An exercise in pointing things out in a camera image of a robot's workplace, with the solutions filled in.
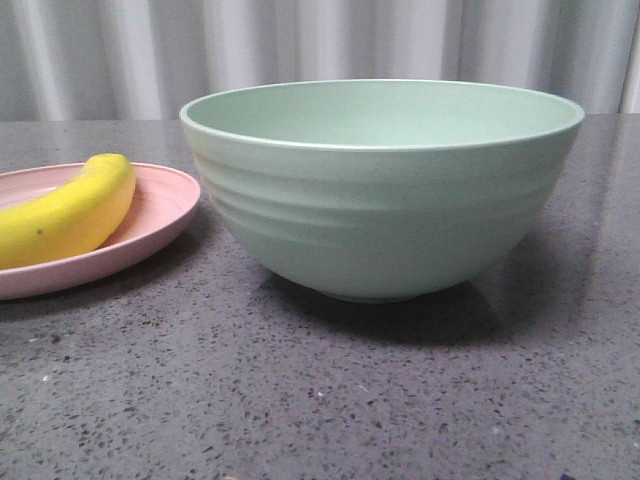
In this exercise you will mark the pink plate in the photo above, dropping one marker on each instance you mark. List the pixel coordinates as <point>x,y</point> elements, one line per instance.
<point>164,203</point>

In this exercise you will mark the yellow banana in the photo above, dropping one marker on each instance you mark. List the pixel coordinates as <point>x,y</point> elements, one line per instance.
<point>73,219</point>

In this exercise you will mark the green bowl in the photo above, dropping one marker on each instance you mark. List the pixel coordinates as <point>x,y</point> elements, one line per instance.
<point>379,190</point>

